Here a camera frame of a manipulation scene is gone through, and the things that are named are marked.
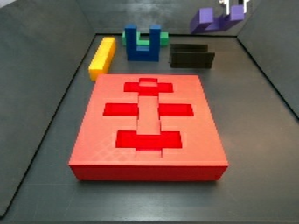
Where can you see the yellow long bar block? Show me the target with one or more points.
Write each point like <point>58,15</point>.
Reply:
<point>103,57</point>

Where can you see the blue U-shaped block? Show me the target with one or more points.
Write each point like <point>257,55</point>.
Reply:
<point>143,52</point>

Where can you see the black angle fixture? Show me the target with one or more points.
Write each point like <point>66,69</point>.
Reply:
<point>191,56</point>

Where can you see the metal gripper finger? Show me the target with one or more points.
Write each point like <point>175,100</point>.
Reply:
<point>243,3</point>
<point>225,4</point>

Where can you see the purple U-shaped block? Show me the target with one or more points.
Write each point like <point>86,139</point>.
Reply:
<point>205,22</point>

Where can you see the green stepped block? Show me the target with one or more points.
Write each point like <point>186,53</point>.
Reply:
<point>145,42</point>

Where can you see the red board with slots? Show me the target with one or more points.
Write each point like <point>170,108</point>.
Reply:
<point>149,130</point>

